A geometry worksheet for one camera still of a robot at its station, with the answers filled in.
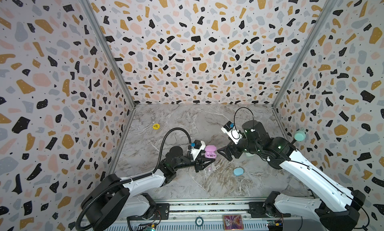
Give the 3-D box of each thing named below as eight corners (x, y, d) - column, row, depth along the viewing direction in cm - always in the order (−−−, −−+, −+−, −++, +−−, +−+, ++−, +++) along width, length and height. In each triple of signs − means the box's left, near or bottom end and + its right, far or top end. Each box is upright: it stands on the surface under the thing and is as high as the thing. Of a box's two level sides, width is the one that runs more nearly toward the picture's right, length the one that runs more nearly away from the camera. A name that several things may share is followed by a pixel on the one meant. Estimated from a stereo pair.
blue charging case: (233, 176, 88) (234, 174, 86) (232, 169, 90) (233, 167, 89) (243, 176, 88) (244, 174, 86) (242, 169, 91) (243, 167, 89)
